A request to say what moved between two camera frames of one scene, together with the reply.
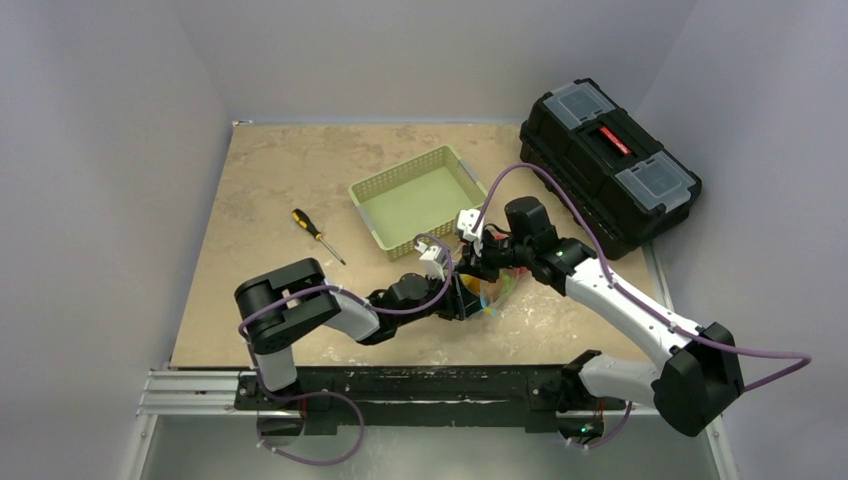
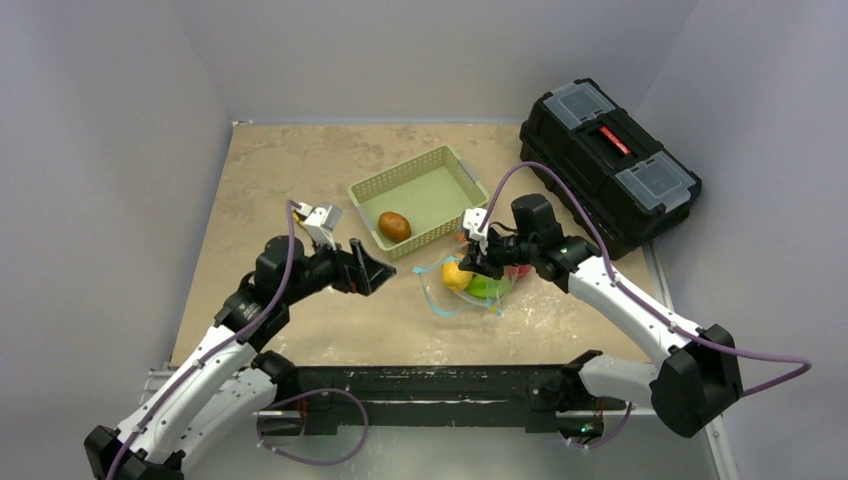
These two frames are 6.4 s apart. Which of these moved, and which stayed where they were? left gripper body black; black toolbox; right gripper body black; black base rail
Moved: left gripper body black
Stayed: black base rail; black toolbox; right gripper body black
